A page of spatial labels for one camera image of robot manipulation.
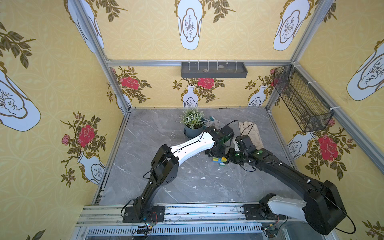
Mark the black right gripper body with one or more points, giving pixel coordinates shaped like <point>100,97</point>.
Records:
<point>233,156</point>

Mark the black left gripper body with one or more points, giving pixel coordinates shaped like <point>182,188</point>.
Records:
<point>214,150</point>

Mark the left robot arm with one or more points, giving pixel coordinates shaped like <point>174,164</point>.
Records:
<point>165,164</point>

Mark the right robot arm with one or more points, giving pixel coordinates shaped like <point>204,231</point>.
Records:
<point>320,204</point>

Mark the teal grey work glove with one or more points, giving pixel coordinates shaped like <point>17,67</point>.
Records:
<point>211,121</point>

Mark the beige work glove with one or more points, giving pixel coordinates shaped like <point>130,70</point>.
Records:
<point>251,129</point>

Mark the grey plant pot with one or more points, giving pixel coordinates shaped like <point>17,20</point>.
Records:
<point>192,133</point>

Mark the green artificial plant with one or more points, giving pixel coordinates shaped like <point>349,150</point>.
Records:
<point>192,118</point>

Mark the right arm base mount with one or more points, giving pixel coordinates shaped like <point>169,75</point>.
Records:
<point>260,212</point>

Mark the grey wall shelf tray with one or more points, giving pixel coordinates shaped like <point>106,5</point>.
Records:
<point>213,69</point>

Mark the black wire mesh basket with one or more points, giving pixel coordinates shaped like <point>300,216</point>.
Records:
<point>309,109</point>

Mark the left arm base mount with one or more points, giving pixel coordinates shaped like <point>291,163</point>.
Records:
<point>154,215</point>

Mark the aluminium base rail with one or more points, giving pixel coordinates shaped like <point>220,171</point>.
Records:
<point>180,219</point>

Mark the aluminium corner post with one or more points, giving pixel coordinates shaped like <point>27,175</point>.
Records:
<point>99,53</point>

